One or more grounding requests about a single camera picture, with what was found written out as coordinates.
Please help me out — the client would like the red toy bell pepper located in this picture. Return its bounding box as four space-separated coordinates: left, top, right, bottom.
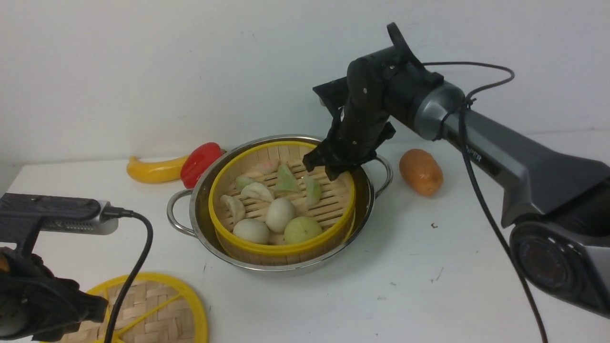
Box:
180 142 226 189

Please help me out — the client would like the brown toy potato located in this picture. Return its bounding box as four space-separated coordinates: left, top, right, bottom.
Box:
399 149 444 197

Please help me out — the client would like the stainless steel two-handled pot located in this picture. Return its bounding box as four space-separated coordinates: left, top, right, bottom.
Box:
166 134 394 277

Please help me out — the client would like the yellow-rimmed woven bamboo lid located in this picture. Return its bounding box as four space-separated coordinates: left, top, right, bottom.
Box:
41 272 209 343

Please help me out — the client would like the black camera cable left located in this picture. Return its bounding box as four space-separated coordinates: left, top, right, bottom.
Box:
102 206 154 343

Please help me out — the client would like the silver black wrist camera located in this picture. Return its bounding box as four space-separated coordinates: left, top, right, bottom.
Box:
0 193 119 236

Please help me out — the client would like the green round toy bun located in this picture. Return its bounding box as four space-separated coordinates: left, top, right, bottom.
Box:
284 216 323 245

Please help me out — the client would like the green toy dumpling left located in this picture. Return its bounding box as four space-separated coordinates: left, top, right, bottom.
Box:
234 176 256 192

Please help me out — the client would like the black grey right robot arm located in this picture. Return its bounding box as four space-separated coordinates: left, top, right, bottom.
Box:
303 43 609 317

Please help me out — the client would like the white toy dumpling centre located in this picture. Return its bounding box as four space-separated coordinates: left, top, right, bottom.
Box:
241 182 276 202

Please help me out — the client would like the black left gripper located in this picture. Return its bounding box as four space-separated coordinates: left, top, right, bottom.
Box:
0 248 108 342

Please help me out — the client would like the yellow-rimmed bamboo steamer basket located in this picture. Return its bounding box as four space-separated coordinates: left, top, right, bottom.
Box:
208 138 357 266

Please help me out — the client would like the yellow toy banana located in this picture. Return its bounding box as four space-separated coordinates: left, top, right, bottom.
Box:
126 156 189 184

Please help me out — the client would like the green toy dumpling right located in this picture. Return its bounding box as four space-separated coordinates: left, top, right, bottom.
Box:
303 176 322 209

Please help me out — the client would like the white round bun front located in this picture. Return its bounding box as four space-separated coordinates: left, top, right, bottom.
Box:
233 218 271 245

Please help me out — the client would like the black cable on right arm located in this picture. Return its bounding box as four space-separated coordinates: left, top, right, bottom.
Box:
422 61 549 343

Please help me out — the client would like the green toy dumpling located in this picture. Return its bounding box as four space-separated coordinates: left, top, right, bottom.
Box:
234 176 256 192
303 176 322 209
276 163 300 193

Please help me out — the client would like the green toy dumpling centre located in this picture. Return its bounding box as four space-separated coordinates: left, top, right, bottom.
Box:
276 163 300 193

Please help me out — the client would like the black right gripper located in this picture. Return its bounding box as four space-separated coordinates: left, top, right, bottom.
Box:
302 102 396 182

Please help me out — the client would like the white round toy bun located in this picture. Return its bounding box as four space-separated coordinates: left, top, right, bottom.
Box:
265 198 296 234

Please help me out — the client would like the white toy dumpling left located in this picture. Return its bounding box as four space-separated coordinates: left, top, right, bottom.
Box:
220 195 246 224

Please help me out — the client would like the pink-tinted toy dumpling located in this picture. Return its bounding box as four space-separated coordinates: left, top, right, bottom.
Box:
253 159 280 175

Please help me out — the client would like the white toy dumpling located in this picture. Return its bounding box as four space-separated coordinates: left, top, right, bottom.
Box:
220 195 246 224
241 182 276 202

